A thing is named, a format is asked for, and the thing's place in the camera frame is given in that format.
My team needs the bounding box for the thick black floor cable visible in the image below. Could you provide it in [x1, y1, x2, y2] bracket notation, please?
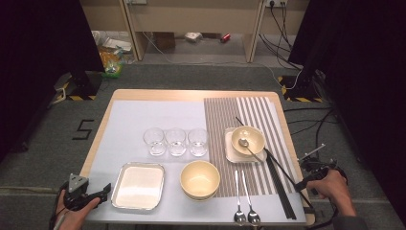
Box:
[314, 108, 344, 230]

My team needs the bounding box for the white paper sheet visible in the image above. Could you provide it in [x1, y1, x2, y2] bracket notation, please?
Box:
[88, 99, 307, 224]

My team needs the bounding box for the silver square tray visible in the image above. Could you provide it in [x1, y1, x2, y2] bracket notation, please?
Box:
[110, 161, 167, 212]

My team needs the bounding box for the person's left hand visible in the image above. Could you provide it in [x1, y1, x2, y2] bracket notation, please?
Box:
[52, 190, 101, 230]

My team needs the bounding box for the white square plate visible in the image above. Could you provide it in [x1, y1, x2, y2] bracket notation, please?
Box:
[114, 165, 164, 208]
[224, 127, 268, 165]

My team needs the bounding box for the pile of plastic bags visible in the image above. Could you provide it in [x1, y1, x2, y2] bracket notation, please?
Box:
[91, 30, 137, 81]

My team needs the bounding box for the clear drinking glass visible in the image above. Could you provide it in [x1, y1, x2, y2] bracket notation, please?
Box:
[165, 127, 188, 157]
[187, 127, 210, 157]
[143, 126, 167, 157]

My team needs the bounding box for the white crumpled cloth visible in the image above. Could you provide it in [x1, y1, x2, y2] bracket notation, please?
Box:
[184, 32, 204, 44]

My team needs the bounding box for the bundle of black chopsticks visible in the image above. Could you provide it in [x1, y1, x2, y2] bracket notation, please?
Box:
[265, 152, 298, 221]

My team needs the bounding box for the slim black chopstick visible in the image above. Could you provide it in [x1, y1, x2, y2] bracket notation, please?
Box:
[235, 115, 316, 211]

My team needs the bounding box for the thin black floor cable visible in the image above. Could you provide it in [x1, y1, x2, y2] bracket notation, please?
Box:
[282, 106, 334, 113]

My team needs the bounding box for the person's right hand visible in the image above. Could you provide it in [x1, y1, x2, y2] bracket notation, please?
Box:
[305, 169, 352, 206]

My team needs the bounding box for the striped brown white placemat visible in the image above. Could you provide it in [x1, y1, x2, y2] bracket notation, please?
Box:
[203, 96, 293, 198]

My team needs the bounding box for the beige wooden desk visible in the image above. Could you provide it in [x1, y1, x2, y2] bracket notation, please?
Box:
[79, 0, 310, 64]

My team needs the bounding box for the silver spoon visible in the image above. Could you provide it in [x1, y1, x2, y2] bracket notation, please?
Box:
[237, 137, 264, 164]
[241, 170, 261, 226]
[233, 170, 247, 226]

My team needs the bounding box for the black stand base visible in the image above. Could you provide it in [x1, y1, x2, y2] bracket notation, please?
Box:
[282, 71, 324, 100]
[68, 70, 103, 101]

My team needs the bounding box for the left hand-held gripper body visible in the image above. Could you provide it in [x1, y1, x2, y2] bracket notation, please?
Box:
[62, 172, 103, 213]

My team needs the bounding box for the cream bowl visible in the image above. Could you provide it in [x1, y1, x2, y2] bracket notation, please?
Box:
[182, 188, 220, 202]
[230, 125, 266, 157]
[179, 159, 221, 199]

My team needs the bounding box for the black power cable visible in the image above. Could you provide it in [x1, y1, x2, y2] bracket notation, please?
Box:
[259, 3, 305, 71]

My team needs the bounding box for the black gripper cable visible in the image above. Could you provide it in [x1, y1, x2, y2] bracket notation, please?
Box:
[305, 166, 350, 230]
[48, 182, 70, 230]

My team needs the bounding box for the black curtain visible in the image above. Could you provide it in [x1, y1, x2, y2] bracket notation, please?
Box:
[288, 0, 406, 224]
[0, 0, 104, 161]

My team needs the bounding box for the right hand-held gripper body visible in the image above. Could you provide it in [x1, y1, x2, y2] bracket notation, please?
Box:
[298, 143, 340, 178]

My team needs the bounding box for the grey cable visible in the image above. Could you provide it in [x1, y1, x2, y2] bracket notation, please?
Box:
[56, 213, 69, 230]

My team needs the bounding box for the brown cardboard box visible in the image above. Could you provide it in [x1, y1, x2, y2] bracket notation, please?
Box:
[152, 32, 176, 51]

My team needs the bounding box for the yellow black hazard tape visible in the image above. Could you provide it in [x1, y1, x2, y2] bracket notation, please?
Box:
[52, 80, 98, 102]
[277, 76, 324, 104]

